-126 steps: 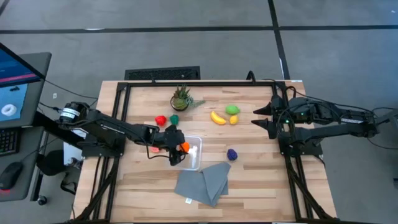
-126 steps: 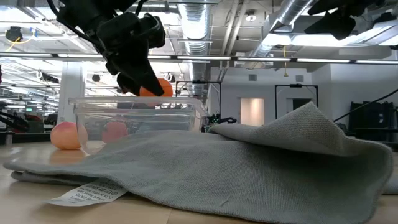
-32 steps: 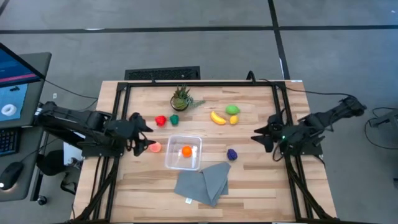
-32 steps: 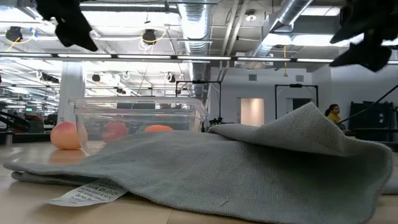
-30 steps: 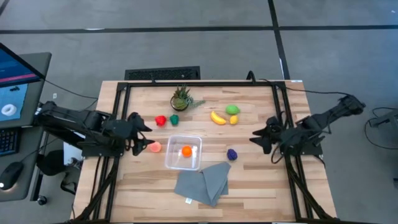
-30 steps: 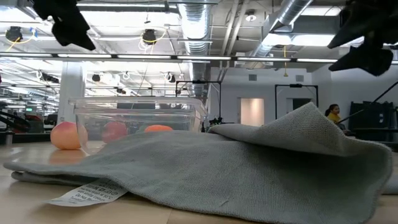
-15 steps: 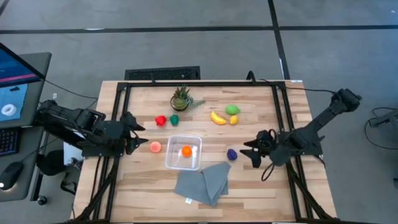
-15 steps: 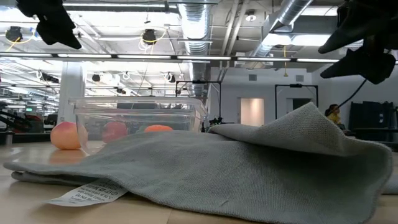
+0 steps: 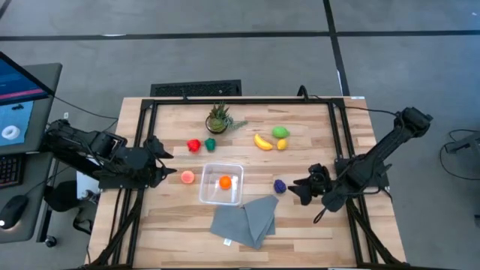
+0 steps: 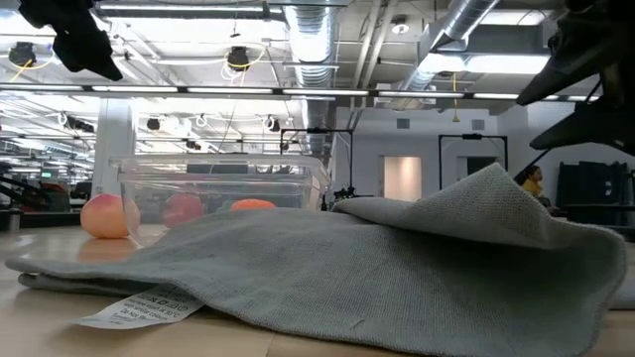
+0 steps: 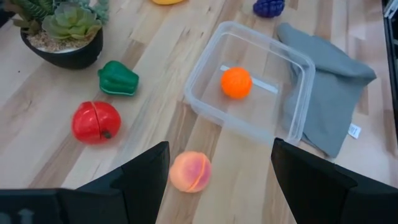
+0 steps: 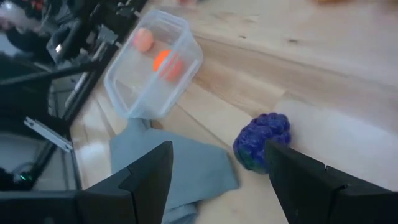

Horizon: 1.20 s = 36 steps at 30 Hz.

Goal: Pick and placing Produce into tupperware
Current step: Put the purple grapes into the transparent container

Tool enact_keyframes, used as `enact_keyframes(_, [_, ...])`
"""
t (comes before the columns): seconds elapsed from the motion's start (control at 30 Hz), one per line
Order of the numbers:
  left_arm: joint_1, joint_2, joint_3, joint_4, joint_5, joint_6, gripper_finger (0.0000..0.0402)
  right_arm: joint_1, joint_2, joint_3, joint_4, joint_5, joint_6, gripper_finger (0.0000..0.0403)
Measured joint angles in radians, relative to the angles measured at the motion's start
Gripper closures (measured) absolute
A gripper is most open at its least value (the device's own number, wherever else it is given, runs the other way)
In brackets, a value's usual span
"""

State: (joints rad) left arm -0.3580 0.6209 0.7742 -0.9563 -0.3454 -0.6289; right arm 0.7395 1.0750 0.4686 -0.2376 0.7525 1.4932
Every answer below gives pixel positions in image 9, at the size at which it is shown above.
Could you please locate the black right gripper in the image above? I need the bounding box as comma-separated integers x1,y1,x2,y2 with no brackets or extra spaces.
286,162,333,206

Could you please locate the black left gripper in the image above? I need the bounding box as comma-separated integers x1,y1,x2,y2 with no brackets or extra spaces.
125,135,178,188

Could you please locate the red toy pepper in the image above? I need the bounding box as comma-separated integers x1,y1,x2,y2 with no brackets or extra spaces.
186,138,203,154

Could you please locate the yellow toy banana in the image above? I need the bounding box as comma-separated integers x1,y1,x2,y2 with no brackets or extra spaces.
253,133,275,152

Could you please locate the green toy lime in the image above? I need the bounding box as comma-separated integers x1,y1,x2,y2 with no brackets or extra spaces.
271,125,291,140

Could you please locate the clear plastic tupperware container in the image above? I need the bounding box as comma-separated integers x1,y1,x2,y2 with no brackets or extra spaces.
198,162,245,206

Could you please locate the potted succulent plant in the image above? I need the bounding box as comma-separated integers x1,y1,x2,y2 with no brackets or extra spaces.
205,101,249,135

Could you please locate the grey cloth with label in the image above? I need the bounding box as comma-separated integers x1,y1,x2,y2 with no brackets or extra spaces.
209,194,280,251

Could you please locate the black floor vent grate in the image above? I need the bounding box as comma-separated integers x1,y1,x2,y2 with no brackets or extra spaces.
150,79,243,98

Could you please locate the white box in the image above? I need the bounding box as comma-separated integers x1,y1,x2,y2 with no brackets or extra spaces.
76,170,101,200

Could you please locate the black rounded object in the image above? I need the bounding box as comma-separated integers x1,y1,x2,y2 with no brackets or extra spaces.
43,179,82,214

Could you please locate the grey desk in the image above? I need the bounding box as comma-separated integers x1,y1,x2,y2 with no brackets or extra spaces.
0,151,56,244

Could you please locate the computer monitor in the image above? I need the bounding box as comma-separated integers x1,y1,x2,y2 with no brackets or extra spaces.
0,51,63,155

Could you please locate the black keyboard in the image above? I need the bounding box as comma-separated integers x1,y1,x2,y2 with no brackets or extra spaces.
0,153,26,188

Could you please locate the black computer mouse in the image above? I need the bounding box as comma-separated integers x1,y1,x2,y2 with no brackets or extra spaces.
0,194,29,230

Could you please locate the grey floor device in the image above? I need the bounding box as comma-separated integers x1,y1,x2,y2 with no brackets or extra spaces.
445,134,480,154

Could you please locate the black monitor cable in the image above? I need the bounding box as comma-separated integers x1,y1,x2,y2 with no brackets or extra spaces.
52,95,120,122

